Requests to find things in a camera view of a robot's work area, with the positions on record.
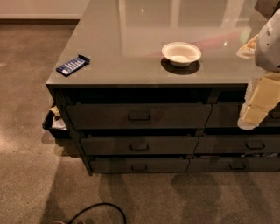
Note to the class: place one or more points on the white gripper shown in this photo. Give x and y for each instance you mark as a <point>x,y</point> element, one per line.
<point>269,48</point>

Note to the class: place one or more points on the dark grey drawer cabinet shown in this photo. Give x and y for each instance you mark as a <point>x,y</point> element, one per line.
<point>124,39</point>

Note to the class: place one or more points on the white bowl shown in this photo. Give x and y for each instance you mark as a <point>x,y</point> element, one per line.
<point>181,54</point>

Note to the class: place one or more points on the black bin with trash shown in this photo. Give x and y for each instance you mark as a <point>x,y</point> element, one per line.
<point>54,124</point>

